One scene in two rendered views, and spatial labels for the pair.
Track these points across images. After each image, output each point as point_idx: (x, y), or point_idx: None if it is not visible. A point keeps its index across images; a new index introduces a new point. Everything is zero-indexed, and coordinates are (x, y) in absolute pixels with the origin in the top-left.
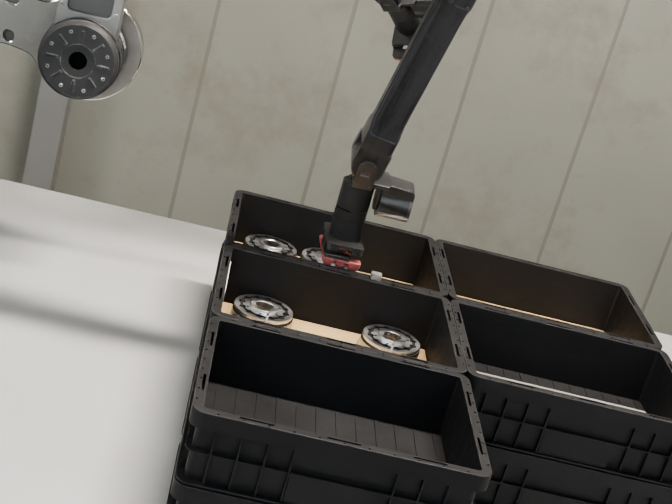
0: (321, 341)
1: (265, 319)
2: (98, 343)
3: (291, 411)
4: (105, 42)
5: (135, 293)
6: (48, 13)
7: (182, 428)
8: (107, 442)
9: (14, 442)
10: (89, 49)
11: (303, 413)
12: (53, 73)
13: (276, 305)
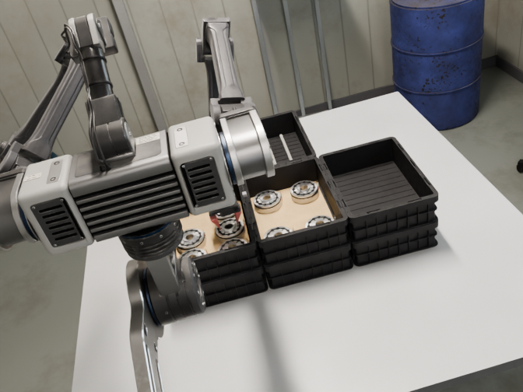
0: (335, 188)
1: (293, 230)
2: (286, 330)
3: (352, 211)
4: (191, 259)
5: (210, 342)
6: (146, 309)
7: (346, 269)
8: (376, 289)
9: (408, 314)
10: (194, 271)
11: (350, 208)
12: (203, 302)
13: (274, 232)
